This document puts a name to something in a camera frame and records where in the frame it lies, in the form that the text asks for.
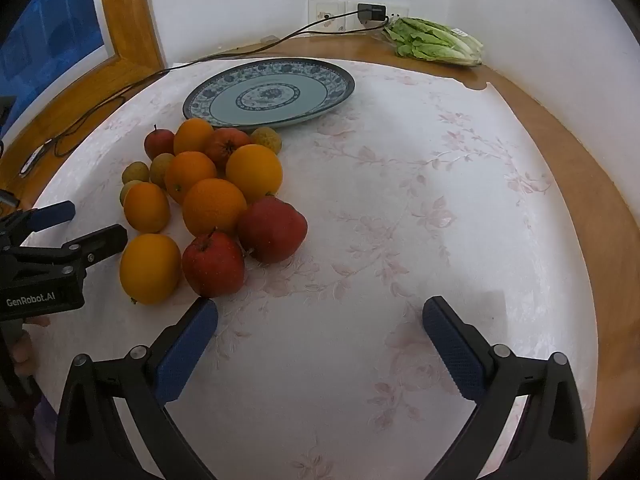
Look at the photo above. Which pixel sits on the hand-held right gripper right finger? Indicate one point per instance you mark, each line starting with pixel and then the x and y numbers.
pixel 452 345

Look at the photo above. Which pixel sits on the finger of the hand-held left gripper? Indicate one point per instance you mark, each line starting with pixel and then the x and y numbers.
pixel 95 242
pixel 50 212

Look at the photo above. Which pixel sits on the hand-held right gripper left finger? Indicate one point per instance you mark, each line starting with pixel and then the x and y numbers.
pixel 187 350

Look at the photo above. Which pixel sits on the orange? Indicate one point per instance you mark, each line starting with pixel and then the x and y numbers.
pixel 192 135
pixel 189 172
pixel 254 171
pixel 212 206
pixel 146 207
pixel 150 268

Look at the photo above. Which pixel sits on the large red apple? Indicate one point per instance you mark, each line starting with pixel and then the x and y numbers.
pixel 271 229
pixel 213 263

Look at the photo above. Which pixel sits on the orange-red apple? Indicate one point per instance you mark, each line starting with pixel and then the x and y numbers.
pixel 225 144

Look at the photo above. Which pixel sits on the blue patterned ceramic plate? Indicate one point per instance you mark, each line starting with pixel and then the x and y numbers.
pixel 270 95

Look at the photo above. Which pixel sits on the person's left hand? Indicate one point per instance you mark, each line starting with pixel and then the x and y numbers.
pixel 21 355

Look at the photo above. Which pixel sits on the small white device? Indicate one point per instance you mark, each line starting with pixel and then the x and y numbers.
pixel 31 160

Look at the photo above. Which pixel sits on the white floral tablecloth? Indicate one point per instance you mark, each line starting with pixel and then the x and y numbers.
pixel 375 240

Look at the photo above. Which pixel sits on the blue window pane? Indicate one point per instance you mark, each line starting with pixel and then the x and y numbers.
pixel 55 35

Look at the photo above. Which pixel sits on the bagged green lettuce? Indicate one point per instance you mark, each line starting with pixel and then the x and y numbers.
pixel 430 42

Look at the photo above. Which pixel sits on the black power adapter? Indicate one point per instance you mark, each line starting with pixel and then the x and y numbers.
pixel 372 11

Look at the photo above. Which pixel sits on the wooden window frame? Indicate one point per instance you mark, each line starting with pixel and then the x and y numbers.
pixel 127 10

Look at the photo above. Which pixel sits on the white wall power socket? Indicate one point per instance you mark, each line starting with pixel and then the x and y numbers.
pixel 397 11
pixel 350 22

